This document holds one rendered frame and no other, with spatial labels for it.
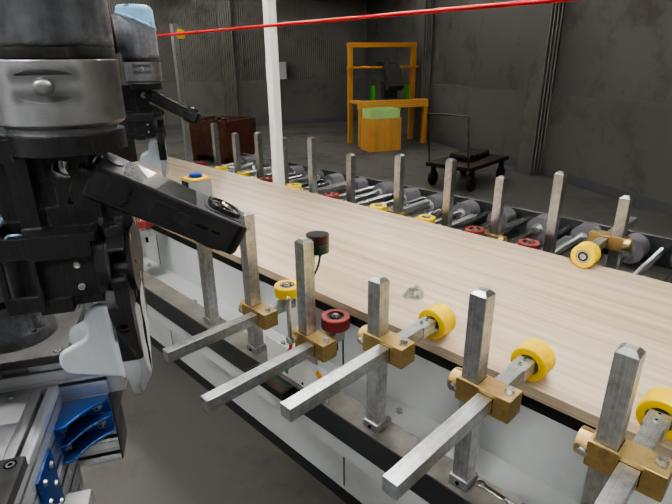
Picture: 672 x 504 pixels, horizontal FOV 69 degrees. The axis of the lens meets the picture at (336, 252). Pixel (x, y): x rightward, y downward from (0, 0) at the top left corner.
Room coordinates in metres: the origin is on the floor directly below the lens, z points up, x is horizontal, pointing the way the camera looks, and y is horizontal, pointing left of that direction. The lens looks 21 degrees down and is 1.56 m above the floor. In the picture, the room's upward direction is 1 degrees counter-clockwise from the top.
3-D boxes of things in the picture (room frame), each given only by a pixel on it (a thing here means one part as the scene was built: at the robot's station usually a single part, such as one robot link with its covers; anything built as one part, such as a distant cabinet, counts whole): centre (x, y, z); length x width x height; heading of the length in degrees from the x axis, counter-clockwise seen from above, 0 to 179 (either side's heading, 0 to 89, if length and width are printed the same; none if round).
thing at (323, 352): (1.16, 0.06, 0.84); 0.14 x 0.06 x 0.05; 45
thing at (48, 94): (0.33, 0.18, 1.54); 0.08 x 0.08 x 0.05
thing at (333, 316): (1.19, 0.00, 0.85); 0.08 x 0.08 x 0.11
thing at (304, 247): (1.17, 0.08, 0.90); 0.04 x 0.04 x 0.48; 45
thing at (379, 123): (9.73, -1.11, 0.93); 1.47 x 1.28 x 1.86; 106
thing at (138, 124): (1.14, 0.42, 1.46); 0.09 x 0.08 x 0.12; 106
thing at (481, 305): (0.82, -0.27, 0.92); 0.04 x 0.04 x 0.48; 45
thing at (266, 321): (1.34, 0.24, 0.84); 0.14 x 0.06 x 0.05; 45
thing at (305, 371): (1.18, 0.12, 0.75); 0.26 x 0.01 x 0.10; 45
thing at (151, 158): (1.13, 0.41, 1.35); 0.06 x 0.03 x 0.09; 106
